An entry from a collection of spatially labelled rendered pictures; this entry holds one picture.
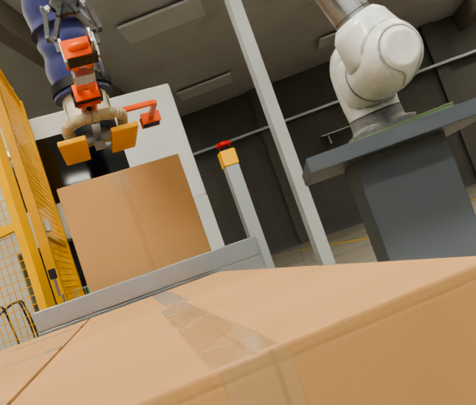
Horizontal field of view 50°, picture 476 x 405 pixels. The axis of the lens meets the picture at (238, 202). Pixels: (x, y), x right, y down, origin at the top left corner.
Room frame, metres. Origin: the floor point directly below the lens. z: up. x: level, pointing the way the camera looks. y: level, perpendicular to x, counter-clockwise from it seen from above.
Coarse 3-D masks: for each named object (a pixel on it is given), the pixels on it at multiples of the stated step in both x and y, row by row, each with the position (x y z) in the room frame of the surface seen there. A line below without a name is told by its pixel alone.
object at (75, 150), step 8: (80, 136) 1.77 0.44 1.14; (64, 144) 1.76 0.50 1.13; (72, 144) 1.77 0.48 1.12; (80, 144) 1.81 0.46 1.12; (64, 152) 1.84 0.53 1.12; (72, 152) 1.88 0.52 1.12; (80, 152) 1.92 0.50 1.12; (88, 152) 1.97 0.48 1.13; (64, 160) 1.97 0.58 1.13; (72, 160) 2.01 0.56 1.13; (80, 160) 2.06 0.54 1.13
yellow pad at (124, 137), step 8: (112, 128) 1.80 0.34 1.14; (120, 128) 1.81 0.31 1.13; (128, 128) 1.82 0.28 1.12; (136, 128) 1.85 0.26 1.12; (112, 136) 1.86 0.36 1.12; (120, 136) 1.89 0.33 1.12; (128, 136) 1.93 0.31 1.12; (136, 136) 1.97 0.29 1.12; (112, 144) 1.99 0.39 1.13; (120, 144) 2.01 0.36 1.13; (128, 144) 2.06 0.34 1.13
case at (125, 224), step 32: (160, 160) 1.66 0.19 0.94; (64, 192) 1.59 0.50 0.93; (96, 192) 1.61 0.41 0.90; (128, 192) 1.63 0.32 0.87; (160, 192) 1.66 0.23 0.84; (96, 224) 1.60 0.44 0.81; (128, 224) 1.62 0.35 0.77; (160, 224) 1.65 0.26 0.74; (192, 224) 1.67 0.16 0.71; (96, 256) 1.59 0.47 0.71; (128, 256) 1.62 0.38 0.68; (160, 256) 1.64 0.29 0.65; (192, 256) 1.66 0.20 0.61; (96, 288) 1.59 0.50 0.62
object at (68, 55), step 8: (64, 40) 1.32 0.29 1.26; (72, 40) 1.33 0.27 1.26; (80, 40) 1.33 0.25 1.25; (64, 48) 1.32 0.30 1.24; (88, 48) 1.34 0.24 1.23; (64, 56) 1.32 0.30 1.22; (72, 56) 1.33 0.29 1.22; (80, 56) 1.34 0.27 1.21; (88, 56) 1.36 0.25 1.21; (72, 64) 1.37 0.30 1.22; (80, 64) 1.39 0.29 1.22; (88, 64) 1.41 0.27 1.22
